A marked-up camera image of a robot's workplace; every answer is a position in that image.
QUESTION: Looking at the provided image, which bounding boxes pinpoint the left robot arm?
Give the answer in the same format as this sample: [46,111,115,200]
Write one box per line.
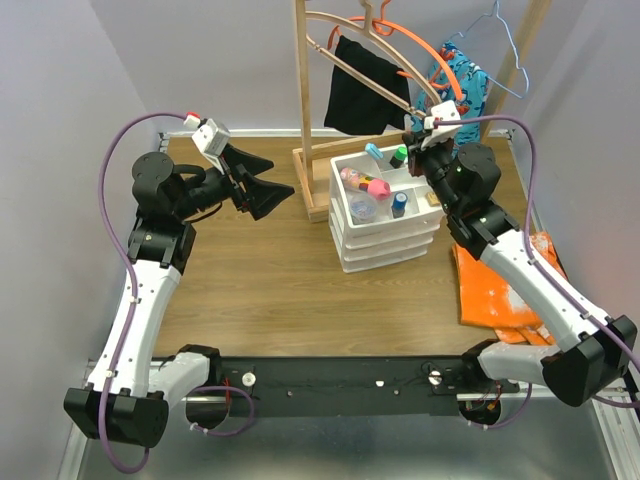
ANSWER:
[63,145,294,448]

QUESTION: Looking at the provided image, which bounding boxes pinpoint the wooden clothes rack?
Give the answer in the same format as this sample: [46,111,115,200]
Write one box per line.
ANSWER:
[292,1,552,223]

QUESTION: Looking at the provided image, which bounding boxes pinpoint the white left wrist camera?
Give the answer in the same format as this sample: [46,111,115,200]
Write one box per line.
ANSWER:
[184,112,231,172]

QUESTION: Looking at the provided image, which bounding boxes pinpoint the black shorts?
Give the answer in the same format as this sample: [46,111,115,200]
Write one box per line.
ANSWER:
[324,36,410,135]

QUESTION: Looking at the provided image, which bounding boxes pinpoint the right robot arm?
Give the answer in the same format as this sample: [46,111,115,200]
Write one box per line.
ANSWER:
[402,132,637,407]

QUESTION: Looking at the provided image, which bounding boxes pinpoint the blue wire hanger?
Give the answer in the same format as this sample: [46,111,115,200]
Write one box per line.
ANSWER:
[447,1,531,100]

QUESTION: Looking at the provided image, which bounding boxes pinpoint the blue cap clear tube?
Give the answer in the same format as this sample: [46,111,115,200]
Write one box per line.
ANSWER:
[391,192,408,219]

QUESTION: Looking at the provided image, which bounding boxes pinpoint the small yellow eraser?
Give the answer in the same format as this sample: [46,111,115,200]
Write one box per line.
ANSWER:
[426,192,440,206]

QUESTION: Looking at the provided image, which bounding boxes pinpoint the black green highlighter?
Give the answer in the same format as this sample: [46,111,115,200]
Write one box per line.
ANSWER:
[389,145,408,169]

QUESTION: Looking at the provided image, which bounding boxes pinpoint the aluminium frame rails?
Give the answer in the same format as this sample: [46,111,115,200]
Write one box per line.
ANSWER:
[57,130,640,480]

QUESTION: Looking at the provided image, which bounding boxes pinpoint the beige wooden hanger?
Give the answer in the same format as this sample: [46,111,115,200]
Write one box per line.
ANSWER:
[297,1,455,135]

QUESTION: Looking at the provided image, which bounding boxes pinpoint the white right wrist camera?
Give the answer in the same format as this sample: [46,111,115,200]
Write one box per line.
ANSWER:
[420,100,461,150]

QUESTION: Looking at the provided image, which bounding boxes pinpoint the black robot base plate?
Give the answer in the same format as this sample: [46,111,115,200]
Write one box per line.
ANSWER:
[186,355,520,429]

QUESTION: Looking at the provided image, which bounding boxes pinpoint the blue fish print garment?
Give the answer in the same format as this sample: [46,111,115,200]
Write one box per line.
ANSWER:
[413,41,489,156]

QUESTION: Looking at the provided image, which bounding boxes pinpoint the orange plastic hanger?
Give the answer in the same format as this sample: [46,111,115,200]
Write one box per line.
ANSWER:
[299,1,464,118]

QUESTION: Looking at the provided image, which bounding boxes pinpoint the orange white tie-dye cloth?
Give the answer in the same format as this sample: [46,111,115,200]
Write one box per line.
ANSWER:
[452,244,555,346]

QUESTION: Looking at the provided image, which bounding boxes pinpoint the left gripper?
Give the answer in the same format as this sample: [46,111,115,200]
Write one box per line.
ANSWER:
[173,141,294,220]

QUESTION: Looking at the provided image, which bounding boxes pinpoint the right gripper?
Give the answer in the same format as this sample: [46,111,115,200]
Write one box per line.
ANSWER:
[406,129,462,215]

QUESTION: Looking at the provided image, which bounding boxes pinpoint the pink lid pencil tube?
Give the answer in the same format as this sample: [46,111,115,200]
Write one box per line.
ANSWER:
[340,167,391,201]

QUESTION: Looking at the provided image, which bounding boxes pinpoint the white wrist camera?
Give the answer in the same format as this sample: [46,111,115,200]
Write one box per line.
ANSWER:
[184,112,231,172]
[420,100,461,150]

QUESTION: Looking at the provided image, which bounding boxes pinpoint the white plastic drawer organizer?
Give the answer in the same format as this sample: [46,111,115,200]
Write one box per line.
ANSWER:
[328,145,444,273]

